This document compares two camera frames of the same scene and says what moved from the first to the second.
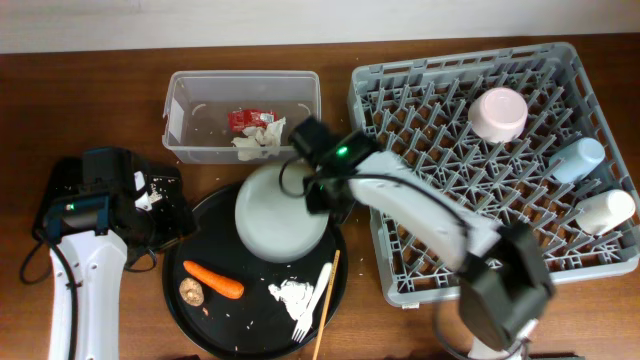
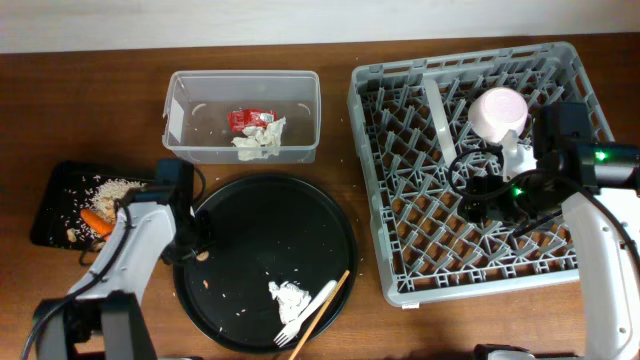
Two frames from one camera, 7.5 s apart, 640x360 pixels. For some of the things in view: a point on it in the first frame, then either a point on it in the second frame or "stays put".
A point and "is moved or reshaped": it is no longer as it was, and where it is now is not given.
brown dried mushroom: (191, 291) → (202, 256)
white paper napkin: (260, 143) stays put
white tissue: (295, 295) is moved or reshaped
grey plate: (272, 215) → (442, 121)
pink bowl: (497, 115) stays put
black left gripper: (172, 228) → (172, 257)
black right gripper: (311, 206) → (481, 194)
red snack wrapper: (239, 120) stays put
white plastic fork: (305, 322) → (292, 326)
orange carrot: (228, 287) is moved or reshaped
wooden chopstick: (332, 278) → (319, 315)
